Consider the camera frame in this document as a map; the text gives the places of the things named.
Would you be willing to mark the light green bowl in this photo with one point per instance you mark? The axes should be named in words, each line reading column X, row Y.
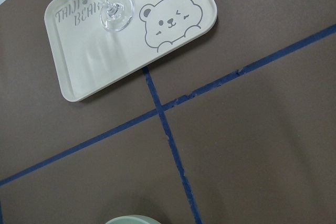
column 133, row 219

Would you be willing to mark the cream bear serving tray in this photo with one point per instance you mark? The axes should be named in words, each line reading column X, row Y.
column 88, row 58

